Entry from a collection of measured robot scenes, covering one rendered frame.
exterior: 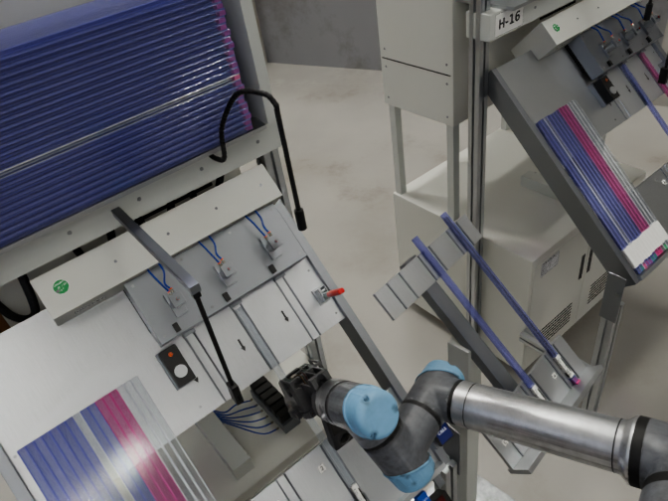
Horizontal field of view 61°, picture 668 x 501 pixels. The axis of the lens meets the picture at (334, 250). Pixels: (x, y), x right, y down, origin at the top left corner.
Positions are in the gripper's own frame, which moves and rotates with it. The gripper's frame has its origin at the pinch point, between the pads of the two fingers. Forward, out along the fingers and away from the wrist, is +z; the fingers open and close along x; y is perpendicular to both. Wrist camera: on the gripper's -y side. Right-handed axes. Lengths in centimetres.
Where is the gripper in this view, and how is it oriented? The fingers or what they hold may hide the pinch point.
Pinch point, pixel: (294, 395)
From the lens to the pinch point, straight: 118.5
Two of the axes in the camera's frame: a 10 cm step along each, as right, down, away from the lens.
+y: -4.7, -8.7, -1.4
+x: -7.6, 4.8, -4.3
